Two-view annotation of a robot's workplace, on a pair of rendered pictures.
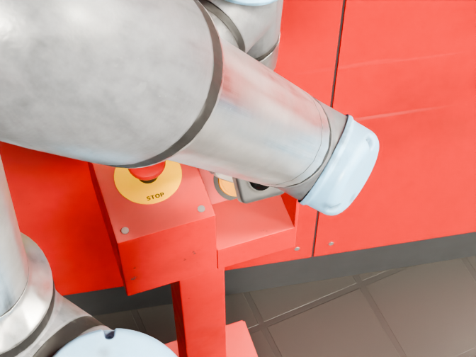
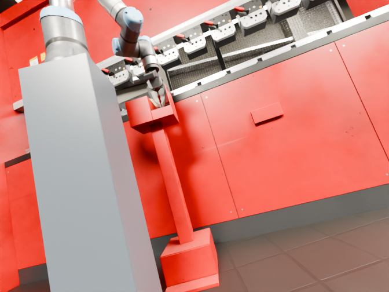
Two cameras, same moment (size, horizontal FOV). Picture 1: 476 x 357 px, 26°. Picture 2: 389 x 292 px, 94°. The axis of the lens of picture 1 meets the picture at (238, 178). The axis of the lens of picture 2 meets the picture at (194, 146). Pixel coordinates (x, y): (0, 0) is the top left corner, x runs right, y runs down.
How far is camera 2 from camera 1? 1.37 m
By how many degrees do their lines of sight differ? 68
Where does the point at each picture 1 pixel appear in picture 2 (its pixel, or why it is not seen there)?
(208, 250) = (148, 110)
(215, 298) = (168, 158)
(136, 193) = not seen: hidden behind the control
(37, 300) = not seen: hidden behind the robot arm
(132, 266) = (129, 113)
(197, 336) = (168, 181)
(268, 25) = (146, 45)
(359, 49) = (213, 119)
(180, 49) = not seen: outside the picture
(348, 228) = (244, 200)
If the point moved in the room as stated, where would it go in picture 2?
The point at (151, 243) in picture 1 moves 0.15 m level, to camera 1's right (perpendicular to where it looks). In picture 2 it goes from (132, 103) to (160, 89)
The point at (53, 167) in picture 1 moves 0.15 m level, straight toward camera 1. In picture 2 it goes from (154, 168) to (145, 168)
